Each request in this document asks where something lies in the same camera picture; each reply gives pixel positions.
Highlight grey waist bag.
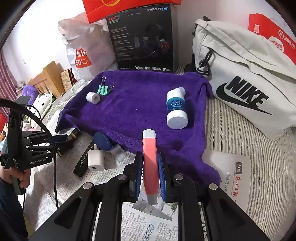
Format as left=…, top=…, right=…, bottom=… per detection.
left=192, top=16, right=296, bottom=140

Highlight white charger plug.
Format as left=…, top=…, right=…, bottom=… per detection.
left=87, top=145, right=105, bottom=172

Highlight red gift bag gold cherries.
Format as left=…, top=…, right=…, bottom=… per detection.
left=83, top=0, right=183, bottom=24

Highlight black rectangular case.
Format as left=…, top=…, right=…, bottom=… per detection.
left=73, top=137, right=97, bottom=176

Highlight blue round tape measure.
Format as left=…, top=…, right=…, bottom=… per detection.
left=93, top=133, right=112, bottom=151

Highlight wooden headboard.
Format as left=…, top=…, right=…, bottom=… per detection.
left=28, top=61, right=65, bottom=98

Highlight purple towel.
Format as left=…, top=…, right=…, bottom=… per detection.
left=55, top=71, right=221, bottom=186

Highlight red striped curtain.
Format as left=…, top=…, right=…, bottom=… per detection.
left=0, top=50, right=23, bottom=102

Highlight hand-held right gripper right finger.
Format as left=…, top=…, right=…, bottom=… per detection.
left=158, top=152, right=271, bottom=241

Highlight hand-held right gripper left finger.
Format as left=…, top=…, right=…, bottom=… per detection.
left=30, top=152, right=145, bottom=241

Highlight patterned notebook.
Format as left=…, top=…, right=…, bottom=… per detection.
left=60, top=69, right=78, bottom=90

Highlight purple plush toy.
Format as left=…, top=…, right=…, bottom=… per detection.
left=22, top=85, right=38, bottom=96

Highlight white floral pillow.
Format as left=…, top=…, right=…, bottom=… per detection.
left=23, top=93, right=57, bottom=130

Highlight red paper bag white handles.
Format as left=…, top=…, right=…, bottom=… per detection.
left=248, top=13, right=296, bottom=65

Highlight white tape roll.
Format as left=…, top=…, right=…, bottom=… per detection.
left=86, top=92, right=101, bottom=104

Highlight clear plastic cap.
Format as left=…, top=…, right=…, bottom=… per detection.
left=111, top=144, right=126, bottom=161

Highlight pink tube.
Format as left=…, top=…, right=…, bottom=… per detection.
left=142, top=129, right=160, bottom=205

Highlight green binder clip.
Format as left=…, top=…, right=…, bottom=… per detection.
left=97, top=76, right=115, bottom=95

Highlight person's left hand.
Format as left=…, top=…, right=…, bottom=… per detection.
left=0, top=166, right=31, bottom=189

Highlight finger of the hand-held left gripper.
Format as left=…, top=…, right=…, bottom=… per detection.
left=25, top=142, right=74, bottom=157
left=23, top=130, right=79, bottom=145

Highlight person's left forearm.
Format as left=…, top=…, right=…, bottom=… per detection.
left=0, top=179, right=28, bottom=241

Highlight newspaper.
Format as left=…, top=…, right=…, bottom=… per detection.
left=23, top=109, right=251, bottom=241

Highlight black headset box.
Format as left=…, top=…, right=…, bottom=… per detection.
left=106, top=3, right=178, bottom=73

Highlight white plastic shopping bag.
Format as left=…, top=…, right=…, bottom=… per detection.
left=58, top=19, right=118, bottom=81

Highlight white and blue bottle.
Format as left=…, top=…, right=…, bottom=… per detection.
left=166, top=87, right=188, bottom=130

